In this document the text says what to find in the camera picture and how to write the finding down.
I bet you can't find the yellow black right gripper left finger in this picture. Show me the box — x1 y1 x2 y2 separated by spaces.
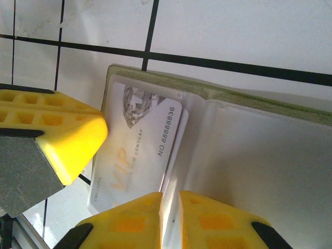
56 191 163 249

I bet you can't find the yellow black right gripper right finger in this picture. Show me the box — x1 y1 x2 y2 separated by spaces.
178 190 294 249

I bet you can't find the white VIP card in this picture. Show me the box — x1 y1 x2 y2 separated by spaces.
89 82 182 212

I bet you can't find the green card holder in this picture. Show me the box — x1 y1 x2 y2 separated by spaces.
88 64 332 249

